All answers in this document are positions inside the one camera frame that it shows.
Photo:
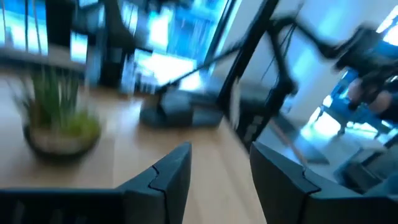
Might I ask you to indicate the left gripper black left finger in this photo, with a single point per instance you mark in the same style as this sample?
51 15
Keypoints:
155 199

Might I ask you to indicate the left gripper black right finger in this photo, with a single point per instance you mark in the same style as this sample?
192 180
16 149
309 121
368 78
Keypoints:
289 199

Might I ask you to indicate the black slide sandal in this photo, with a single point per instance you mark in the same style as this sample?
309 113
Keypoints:
180 109

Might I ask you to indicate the blue chair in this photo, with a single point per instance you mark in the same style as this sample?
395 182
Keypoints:
342 109

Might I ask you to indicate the green succulent in black pot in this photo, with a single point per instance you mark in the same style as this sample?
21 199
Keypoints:
59 140

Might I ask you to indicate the black aluminium table frame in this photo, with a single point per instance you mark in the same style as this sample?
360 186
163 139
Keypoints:
245 62

